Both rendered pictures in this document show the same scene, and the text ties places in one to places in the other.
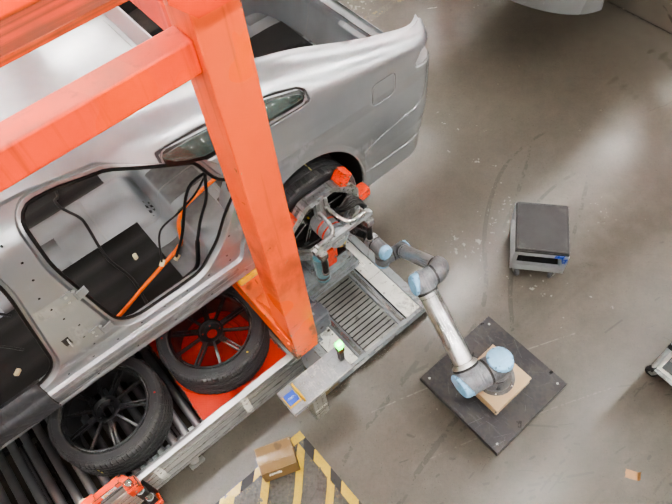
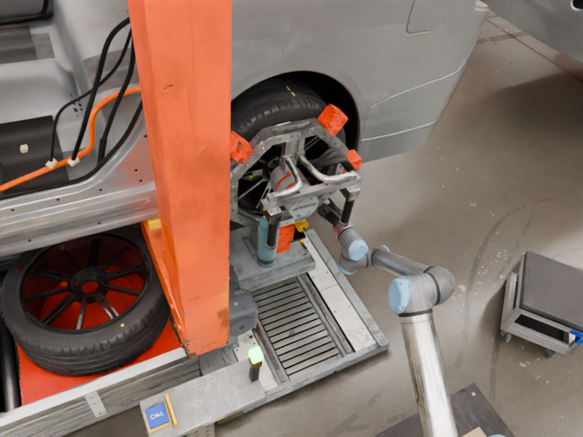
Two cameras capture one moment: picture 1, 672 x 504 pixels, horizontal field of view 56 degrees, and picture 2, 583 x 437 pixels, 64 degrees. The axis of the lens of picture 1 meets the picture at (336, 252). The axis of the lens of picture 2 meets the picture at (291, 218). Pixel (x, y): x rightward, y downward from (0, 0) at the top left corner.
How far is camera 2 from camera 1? 180 cm
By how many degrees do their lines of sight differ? 10
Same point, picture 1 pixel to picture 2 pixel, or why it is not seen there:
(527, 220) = (539, 275)
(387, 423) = not seen: outside the picture
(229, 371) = (83, 345)
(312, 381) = (199, 399)
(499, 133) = (501, 185)
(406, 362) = (340, 413)
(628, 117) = not seen: outside the picture
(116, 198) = (36, 76)
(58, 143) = not seen: outside the picture
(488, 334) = (470, 408)
